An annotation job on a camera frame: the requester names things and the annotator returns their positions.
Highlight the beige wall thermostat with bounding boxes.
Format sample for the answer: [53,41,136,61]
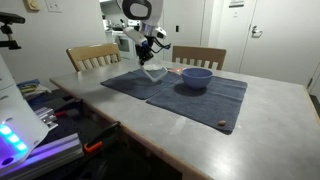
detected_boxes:
[25,0,41,13]

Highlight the white wall sign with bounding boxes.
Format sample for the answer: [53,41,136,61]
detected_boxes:
[228,0,245,9]

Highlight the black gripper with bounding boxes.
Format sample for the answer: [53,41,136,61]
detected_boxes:
[136,42,155,66]

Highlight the white door black latch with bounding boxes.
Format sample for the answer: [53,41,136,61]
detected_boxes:
[163,0,207,64]

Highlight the white robot base blue lights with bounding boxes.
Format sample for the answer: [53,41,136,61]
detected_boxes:
[0,56,51,175]

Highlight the silver lever door handle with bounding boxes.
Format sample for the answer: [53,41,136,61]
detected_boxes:
[250,25,264,38]

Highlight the folded cloth pile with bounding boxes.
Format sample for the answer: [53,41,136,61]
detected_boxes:
[16,78,52,101]

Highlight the clear plastic box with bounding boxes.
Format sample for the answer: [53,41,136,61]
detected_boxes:
[140,60,169,83]

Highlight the orange clear snack packet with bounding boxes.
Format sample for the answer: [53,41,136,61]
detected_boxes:
[166,67,184,75]

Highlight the silver metal bracket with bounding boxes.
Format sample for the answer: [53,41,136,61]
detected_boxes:
[34,105,60,132]

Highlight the blue bowl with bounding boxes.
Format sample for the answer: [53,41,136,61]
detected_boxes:
[181,67,214,90]

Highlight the wooden slat-back chair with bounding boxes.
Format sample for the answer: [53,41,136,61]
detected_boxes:
[65,42,122,73]

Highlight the brown wooden chair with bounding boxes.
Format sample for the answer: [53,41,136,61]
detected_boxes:
[171,45,228,71]

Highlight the black clamp orange handle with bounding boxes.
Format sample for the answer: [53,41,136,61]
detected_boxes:
[53,99,85,119]
[82,121,123,157]

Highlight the black camera on mount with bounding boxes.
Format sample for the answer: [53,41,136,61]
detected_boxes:
[0,12,27,51]

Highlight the white double switch plate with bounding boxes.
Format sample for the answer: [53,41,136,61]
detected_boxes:
[44,0,64,14]

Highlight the white kitchen stove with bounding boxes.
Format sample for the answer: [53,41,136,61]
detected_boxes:
[112,30,139,61]

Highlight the dark blue cloth mat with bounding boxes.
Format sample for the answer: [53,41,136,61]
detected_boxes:
[100,68,184,101]
[145,74,248,135]

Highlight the white door with lever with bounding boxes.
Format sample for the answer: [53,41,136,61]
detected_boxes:
[239,0,320,86]

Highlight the black cable blue connector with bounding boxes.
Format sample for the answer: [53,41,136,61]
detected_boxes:
[150,29,172,54]

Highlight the aluminium frame rail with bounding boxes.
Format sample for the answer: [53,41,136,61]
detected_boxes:
[0,133,85,180]

